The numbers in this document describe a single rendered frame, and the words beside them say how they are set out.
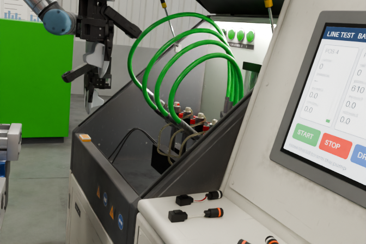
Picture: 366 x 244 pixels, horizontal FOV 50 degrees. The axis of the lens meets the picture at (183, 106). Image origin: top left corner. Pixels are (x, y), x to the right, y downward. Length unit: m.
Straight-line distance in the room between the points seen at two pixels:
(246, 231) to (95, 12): 0.63
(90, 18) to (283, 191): 0.60
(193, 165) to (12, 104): 3.58
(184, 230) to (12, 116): 3.75
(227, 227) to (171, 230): 0.12
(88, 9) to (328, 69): 0.58
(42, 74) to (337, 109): 3.82
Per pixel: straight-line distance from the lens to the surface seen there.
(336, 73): 0.83
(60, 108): 4.48
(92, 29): 1.01
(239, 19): 1.46
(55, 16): 1.24
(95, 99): 1.40
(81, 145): 1.42
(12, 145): 1.36
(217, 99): 1.60
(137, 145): 1.63
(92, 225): 1.32
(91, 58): 1.03
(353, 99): 0.79
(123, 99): 1.55
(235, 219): 0.89
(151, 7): 7.78
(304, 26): 0.94
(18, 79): 4.37
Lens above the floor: 1.37
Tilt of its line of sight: 11 degrees down
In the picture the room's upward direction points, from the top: 6 degrees clockwise
